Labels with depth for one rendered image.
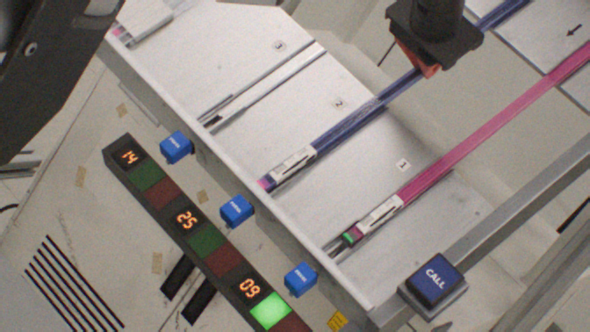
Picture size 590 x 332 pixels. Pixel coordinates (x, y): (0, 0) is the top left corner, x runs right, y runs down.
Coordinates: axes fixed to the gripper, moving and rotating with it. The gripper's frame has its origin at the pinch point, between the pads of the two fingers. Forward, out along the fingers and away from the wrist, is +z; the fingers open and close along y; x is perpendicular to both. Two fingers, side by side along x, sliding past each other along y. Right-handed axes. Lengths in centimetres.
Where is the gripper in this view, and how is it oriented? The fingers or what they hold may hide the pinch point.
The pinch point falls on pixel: (426, 68)
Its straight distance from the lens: 139.5
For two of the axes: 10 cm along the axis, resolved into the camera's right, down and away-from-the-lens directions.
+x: -7.6, 5.6, -3.2
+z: -0.1, 4.8, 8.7
